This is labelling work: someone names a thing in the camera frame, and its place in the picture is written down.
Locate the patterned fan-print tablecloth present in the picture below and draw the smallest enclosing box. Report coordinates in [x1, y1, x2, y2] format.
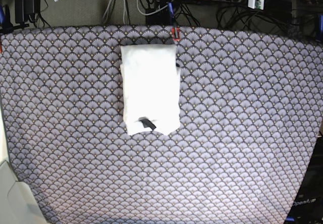
[1, 25, 322, 223]

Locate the white printed T-shirt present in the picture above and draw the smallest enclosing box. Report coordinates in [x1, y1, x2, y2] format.
[120, 44, 181, 135]

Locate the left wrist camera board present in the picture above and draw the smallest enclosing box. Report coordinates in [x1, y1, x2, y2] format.
[248, 0, 264, 10]

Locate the red black table clamp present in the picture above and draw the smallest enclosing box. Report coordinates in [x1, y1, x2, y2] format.
[171, 26, 181, 41]

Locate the white cable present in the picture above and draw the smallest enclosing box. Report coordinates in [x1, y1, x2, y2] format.
[75, 0, 169, 24]

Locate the black power adapter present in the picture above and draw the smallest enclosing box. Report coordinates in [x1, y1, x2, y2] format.
[145, 8, 171, 26]

